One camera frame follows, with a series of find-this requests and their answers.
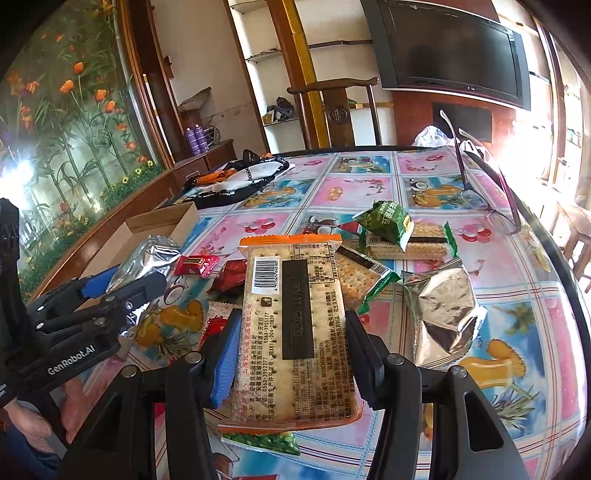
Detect wooden stool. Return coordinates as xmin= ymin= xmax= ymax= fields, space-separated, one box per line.
xmin=551 ymin=198 xmax=591 ymax=296

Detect green cracker packet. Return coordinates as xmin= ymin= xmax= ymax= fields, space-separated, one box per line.
xmin=335 ymin=247 xmax=402 ymax=315
xmin=360 ymin=220 xmax=458 ymax=260

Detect person's left forearm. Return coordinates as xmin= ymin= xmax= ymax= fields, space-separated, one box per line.
xmin=0 ymin=431 xmax=61 ymax=480

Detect small red candy packet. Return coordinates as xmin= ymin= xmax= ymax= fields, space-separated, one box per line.
xmin=173 ymin=255 xmax=220 ymax=278

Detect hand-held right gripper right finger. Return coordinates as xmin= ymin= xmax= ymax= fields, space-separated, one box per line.
xmin=345 ymin=310 xmax=532 ymax=480

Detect small green pea packet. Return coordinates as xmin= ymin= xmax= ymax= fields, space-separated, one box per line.
xmin=221 ymin=429 xmax=301 ymax=457

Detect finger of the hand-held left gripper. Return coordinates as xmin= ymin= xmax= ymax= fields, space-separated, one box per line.
xmin=34 ymin=272 xmax=168 ymax=344
xmin=25 ymin=267 xmax=120 ymax=320

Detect purple eyeglasses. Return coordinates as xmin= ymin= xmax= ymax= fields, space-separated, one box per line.
xmin=438 ymin=110 xmax=525 ymax=236

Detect orange cracker packet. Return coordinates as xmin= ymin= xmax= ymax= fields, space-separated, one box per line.
xmin=218 ymin=233 xmax=365 ymax=432

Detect cardboard box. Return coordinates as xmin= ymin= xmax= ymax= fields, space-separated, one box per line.
xmin=69 ymin=202 xmax=200 ymax=315

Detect wooden chair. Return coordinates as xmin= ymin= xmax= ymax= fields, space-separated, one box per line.
xmin=286 ymin=77 xmax=384 ymax=149

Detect white red candy packet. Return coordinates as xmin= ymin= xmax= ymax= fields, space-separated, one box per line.
xmin=198 ymin=300 xmax=241 ymax=356

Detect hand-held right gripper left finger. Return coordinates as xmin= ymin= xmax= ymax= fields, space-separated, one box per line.
xmin=58 ymin=308 xmax=244 ymax=480

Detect flower painted glass panel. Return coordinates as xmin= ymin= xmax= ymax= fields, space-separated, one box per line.
xmin=0 ymin=0 xmax=167 ymax=301

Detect white wall shelf unit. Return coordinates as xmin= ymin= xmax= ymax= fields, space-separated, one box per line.
xmin=226 ymin=0 xmax=398 ymax=149

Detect large silver foil packet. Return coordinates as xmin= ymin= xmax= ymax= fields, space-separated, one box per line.
xmin=401 ymin=257 xmax=488 ymax=370

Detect fruit print tablecloth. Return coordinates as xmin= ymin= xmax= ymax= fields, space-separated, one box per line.
xmin=83 ymin=147 xmax=573 ymax=480

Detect flat screen television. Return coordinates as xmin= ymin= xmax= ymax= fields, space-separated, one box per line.
xmin=360 ymin=0 xmax=532 ymax=110

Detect dark shoes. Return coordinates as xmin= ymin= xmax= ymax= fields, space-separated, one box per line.
xmin=262 ymin=96 xmax=296 ymax=125

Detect white plastic bag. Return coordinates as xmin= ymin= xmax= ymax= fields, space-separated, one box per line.
xmin=412 ymin=124 xmax=481 ymax=153

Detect brown paper bag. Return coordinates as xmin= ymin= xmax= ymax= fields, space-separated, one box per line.
xmin=178 ymin=88 xmax=213 ymax=114

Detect person's left hand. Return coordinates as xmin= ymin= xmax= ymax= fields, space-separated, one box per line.
xmin=0 ymin=378 xmax=95 ymax=457

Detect green pea snack packet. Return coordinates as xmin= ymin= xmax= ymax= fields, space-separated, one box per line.
xmin=353 ymin=200 xmax=415 ymax=252

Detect black white patterned cloth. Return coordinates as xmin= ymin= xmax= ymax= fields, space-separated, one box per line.
xmin=182 ymin=148 xmax=297 ymax=210

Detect dark red foil packet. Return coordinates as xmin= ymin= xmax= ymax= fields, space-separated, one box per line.
xmin=208 ymin=259 xmax=250 ymax=296

